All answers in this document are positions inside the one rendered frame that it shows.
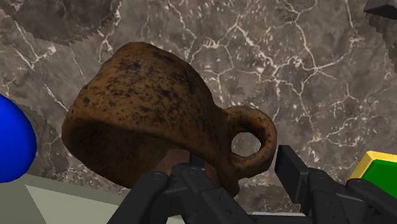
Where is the green block with yellow edge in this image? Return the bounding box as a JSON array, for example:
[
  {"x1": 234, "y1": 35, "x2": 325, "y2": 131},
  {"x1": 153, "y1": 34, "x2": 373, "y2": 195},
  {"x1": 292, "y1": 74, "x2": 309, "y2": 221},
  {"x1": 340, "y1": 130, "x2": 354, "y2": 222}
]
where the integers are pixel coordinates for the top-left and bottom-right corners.
[{"x1": 349, "y1": 150, "x2": 397, "y2": 199}]

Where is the brown speckled ceramic mug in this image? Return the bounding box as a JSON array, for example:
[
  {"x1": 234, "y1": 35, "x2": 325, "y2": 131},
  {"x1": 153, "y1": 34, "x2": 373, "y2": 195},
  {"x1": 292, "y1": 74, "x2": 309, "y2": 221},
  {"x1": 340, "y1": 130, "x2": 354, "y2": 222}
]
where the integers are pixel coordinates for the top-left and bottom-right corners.
[{"x1": 61, "y1": 41, "x2": 278, "y2": 197}]

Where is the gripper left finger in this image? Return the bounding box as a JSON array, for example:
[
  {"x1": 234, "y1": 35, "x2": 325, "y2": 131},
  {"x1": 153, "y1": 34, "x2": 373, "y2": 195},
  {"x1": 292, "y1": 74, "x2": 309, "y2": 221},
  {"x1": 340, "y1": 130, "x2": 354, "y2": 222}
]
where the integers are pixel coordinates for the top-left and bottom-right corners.
[{"x1": 106, "y1": 153, "x2": 254, "y2": 224}]

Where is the blue round object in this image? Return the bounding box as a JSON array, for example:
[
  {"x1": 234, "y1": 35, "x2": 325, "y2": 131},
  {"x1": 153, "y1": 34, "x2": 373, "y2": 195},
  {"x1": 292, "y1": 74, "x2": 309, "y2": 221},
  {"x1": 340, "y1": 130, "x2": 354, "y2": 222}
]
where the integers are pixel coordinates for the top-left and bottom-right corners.
[{"x1": 0, "y1": 94, "x2": 38, "y2": 184}]

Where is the dark grey angular object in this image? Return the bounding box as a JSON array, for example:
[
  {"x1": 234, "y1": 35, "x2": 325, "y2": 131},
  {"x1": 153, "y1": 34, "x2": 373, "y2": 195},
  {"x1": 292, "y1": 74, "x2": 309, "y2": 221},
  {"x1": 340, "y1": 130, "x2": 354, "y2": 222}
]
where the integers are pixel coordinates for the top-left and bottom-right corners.
[{"x1": 363, "y1": 0, "x2": 397, "y2": 20}]

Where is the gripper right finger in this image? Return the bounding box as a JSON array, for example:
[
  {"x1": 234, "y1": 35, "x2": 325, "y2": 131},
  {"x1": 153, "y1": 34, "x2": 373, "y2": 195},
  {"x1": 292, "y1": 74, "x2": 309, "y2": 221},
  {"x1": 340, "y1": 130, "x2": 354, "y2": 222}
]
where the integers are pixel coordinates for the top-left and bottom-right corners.
[{"x1": 274, "y1": 144, "x2": 397, "y2": 224}]

